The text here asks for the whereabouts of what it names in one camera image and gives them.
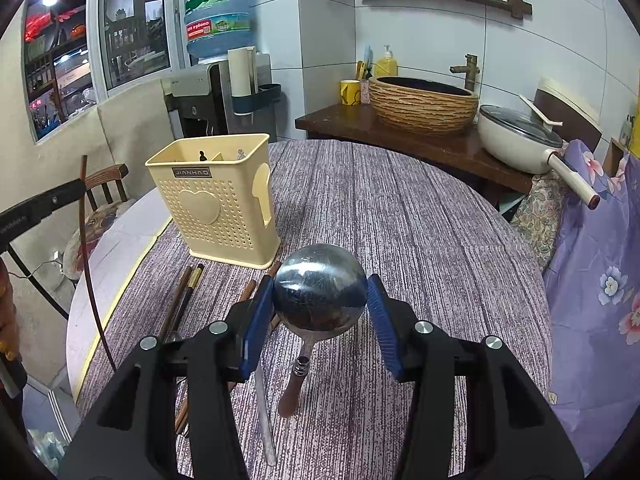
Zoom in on small steel spoon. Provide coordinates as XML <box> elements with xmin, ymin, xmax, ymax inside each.
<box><xmin>255</xmin><ymin>364</ymin><xmax>277</xmax><ymax>467</ymax></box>

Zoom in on steel ladle wooden handle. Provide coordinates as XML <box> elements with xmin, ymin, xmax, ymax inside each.
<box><xmin>273</xmin><ymin>244</ymin><xmax>367</xmax><ymax>418</ymax></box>

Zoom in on wooden chair with cushion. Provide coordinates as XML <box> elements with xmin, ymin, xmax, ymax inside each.
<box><xmin>62</xmin><ymin>164</ymin><xmax>136</xmax><ymax>285</ymax></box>

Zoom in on brown wooden chopstick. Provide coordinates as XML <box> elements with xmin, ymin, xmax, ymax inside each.
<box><xmin>175</xmin><ymin>280</ymin><xmax>256</xmax><ymax>434</ymax></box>
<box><xmin>158</xmin><ymin>266</ymin><xmax>192</xmax><ymax>342</ymax></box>
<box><xmin>266</xmin><ymin>261</ymin><xmax>282</xmax><ymax>339</ymax></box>

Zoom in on black chopstick gold band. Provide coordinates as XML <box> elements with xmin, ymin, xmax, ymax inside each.
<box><xmin>166</xmin><ymin>263</ymin><xmax>204</xmax><ymax>342</ymax></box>

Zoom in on purple floral cloth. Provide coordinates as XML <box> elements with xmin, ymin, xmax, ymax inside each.
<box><xmin>508</xmin><ymin>138</ymin><xmax>640</xmax><ymax>476</ymax></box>

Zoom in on purple striped tablecloth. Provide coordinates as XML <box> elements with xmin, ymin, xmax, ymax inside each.
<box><xmin>67</xmin><ymin>141</ymin><xmax>552</xmax><ymax>479</ymax></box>

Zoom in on cream plastic utensil holder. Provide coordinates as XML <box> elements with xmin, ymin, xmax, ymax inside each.
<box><xmin>145</xmin><ymin>133</ymin><xmax>280</xmax><ymax>270</ymax></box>

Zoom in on window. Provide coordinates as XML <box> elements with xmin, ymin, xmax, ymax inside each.
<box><xmin>22</xmin><ymin>0</ymin><xmax>186</xmax><ymax>141</ymax></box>

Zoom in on water dispenser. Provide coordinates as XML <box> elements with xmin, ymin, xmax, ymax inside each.
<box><xmin>162</xmin><ymin>53</ymin><xmax>281</xmax><ymax>141</ymax></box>

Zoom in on cream frying pan with lid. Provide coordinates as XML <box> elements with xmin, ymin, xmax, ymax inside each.
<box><xmin>477</xmin><ymin>96</ymin><xmax>600</xmax><ymax>210</ymax></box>

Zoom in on blue water bottle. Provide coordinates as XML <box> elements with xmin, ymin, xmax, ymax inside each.
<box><xmin>183</xmin><ymin>0</ymin><xmax>255</xmax><ymax>58</ymax></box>

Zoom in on woven basket sink basin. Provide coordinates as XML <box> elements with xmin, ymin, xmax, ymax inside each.
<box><xmin>369</xmin><ymin>76</ymin><xmax>478</xmax><ymax>136</ymax></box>

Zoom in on yellow mug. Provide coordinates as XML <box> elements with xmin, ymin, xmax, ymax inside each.
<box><xmin>340</xmin><ymin>79</ymin><xmax>361</xmax><ymax>106</ymax></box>

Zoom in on brass faucet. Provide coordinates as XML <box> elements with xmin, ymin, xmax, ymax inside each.
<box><xmin>449</xmin><ymin>54</ymin><xmax>480</xmax><ymax>92</ymax></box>

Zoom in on yellow soap dispenser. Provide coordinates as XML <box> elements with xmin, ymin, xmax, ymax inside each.
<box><xmin>374</xmin><ymin>44</ymin><xmax>398</xmax><ymax>78</ymax></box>

